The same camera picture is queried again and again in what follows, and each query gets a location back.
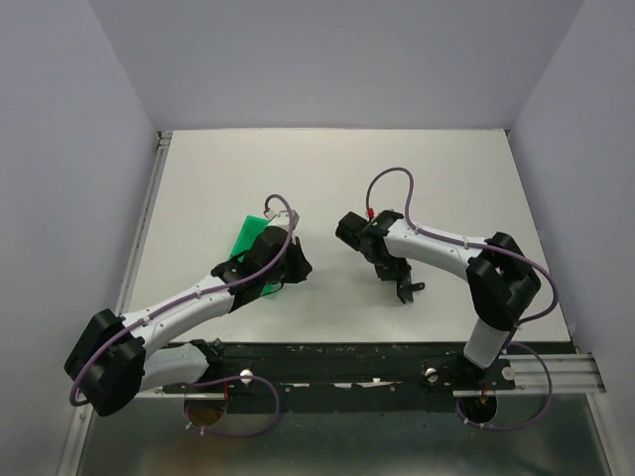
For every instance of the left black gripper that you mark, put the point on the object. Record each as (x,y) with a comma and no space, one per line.
(302,266)

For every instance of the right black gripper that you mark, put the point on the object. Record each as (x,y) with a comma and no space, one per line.
(400,269)

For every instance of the green plastic bin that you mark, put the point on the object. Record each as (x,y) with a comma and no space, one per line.
(250,238)

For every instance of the black leather card holder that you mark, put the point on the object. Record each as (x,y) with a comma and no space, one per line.
(406,288)

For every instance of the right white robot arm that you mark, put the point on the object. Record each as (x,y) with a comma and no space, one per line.
(501,282)

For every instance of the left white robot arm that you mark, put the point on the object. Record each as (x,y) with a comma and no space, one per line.
(118,356)

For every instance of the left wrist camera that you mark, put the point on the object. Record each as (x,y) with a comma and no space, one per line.
(283,219)

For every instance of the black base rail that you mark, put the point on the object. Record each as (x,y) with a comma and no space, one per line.
(327,378)

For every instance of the aluminium frame rail left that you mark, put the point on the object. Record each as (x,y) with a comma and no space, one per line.
(132,267)

